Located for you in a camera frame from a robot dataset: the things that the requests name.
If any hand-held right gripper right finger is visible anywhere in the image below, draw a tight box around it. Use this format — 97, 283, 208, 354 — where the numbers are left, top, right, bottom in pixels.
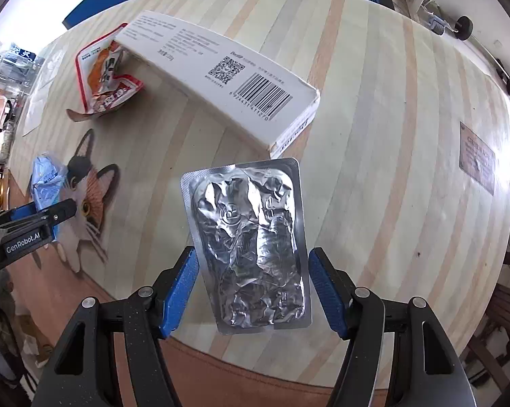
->
308, 247, 471, 407

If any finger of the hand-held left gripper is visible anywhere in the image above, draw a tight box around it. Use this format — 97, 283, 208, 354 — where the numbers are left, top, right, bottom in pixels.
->
0, 202, 38, 230
0, 198, 78, 234

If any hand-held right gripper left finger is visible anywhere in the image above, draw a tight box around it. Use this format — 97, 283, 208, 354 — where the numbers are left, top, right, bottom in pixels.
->
30, 248, 200, 407

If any blue tissue packet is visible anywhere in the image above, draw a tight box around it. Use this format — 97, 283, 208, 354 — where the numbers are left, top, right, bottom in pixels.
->
29, 152, 70, 243

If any silver foil blister pack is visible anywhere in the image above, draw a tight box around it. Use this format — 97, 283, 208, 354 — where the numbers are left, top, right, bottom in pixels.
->
180, 157, 313, 335

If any cat-shaped mat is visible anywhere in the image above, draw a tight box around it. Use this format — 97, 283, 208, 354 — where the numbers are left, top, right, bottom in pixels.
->
28, 109, 124, 281

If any orange brown snack bag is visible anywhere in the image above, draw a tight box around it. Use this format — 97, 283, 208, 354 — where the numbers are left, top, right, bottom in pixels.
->
0, 95, 19, 167

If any clear plastic bag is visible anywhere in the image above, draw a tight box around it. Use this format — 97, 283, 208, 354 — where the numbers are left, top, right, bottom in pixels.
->
21, 48, 70, 137

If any red snack packet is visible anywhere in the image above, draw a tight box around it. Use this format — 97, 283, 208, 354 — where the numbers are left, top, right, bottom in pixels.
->
75, 25, 146, 115

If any striped tablecloth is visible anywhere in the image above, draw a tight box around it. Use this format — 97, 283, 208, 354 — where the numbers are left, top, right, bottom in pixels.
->
7, 0, 510, 391

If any brown wooden chair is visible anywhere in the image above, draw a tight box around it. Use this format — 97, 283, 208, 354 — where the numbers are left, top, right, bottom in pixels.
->
457, 252, 510, 387

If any brown label patch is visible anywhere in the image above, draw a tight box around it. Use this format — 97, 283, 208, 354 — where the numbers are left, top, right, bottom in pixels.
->
457, 121, 497, 196

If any long white box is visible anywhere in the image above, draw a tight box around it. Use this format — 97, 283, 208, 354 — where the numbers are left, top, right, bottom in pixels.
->
113, 9, 322, 160

